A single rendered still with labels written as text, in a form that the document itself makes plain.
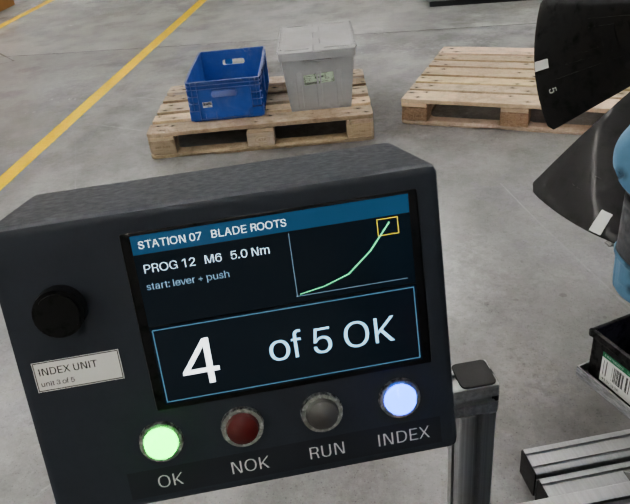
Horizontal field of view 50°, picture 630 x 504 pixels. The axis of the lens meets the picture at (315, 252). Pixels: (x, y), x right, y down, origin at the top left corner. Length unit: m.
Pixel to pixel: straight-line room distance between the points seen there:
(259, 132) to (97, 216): 3.27
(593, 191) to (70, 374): 0.76
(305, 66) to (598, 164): 2.76
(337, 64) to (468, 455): 3.18
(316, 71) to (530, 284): 1.72
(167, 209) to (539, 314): 2.06
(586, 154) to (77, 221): 0.77
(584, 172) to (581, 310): 1.44
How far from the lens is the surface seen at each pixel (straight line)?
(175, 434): 0.44
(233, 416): 0.43
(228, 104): 3.73
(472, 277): 2.54
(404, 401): 0.44
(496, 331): 2.29
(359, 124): 3.64
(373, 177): 0.40
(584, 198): 1.01
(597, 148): 1.02
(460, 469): 0.60
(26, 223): 0.41
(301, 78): 3.68
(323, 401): 0.43
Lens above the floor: 1.43
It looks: 32 degrees down
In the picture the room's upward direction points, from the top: 6 degrees counter-clockwise
